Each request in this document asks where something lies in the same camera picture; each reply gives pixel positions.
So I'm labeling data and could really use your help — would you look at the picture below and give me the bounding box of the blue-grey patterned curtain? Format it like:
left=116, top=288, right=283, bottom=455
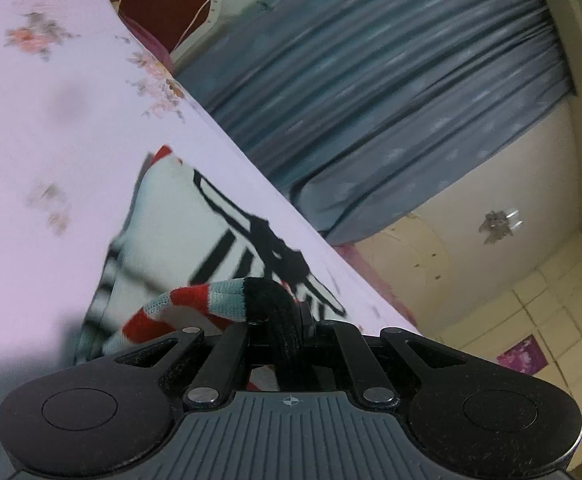
left=176, top=0, right=579, bottom=246

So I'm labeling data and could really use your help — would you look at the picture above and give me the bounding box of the white cable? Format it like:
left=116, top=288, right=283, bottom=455
left=178, top=0, right=219, bottom=46

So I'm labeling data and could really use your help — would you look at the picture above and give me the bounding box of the red heart-shaped headboard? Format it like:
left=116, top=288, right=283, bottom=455
left=115, top=0, right=292, bottom=61

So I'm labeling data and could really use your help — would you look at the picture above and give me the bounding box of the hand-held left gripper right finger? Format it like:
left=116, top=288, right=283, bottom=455
left=317, top=321, right=468, bottom=408

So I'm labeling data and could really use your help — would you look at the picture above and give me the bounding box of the dark pink bedding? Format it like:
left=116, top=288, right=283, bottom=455
left=121, top=10, right=174, bottom=68

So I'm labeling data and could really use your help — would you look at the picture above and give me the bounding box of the cream rounded headboard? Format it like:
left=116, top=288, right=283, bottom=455
left=353, top=212, right=454, bottom=341

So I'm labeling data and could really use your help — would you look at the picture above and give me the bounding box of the glass wall lamp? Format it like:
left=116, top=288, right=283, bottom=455
left=478, top=207, right=524, bottom=246

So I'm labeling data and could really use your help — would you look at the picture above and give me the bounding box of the purple floral sticker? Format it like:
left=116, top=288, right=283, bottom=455
left=496, top=337, right=546, bottom=376

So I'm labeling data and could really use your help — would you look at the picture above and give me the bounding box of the striped knit sweater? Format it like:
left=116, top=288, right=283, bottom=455
left=74, top=145, right=348, bottom=393

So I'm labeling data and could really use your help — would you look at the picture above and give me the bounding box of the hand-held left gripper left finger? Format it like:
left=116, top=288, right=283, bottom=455
left=114, top=321, right=251, bottom=410

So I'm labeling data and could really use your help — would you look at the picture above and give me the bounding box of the cream panelled wardrobe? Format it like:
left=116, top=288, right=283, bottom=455
left=436, top=232, right=582, bottom=466

